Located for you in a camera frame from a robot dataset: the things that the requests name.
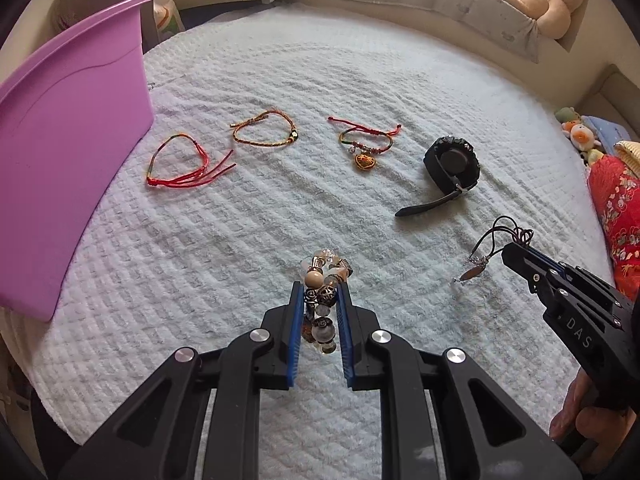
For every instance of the person's right hand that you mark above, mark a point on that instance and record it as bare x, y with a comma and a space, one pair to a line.
575, 425

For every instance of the white duck plush toy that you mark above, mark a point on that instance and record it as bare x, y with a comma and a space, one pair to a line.
580, 132

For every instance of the beige padded headboard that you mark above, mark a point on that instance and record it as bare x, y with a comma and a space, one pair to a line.
610, 90

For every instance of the blue pillow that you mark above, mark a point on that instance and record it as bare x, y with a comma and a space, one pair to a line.
610, 130

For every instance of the red floral pillow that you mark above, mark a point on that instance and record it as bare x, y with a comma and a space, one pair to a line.
620, 210

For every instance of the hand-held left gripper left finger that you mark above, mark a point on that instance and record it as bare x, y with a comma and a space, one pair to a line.
296, 340

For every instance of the purple plastic tub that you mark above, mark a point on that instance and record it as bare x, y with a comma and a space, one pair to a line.
65, 160

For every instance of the black wristwatch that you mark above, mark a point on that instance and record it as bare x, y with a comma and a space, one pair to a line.
452, 160

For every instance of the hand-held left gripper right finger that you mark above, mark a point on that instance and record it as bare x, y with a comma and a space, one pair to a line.
346, 340

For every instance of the yellow ribbed blanket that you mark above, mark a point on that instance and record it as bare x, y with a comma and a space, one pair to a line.
630, 152

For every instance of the white plastic bag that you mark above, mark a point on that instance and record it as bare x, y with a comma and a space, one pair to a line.
167, 0

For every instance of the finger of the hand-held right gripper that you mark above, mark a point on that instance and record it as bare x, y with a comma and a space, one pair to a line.
575, 272
530, 270

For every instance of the green plush toy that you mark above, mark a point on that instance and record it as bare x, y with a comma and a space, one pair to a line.
567, 114

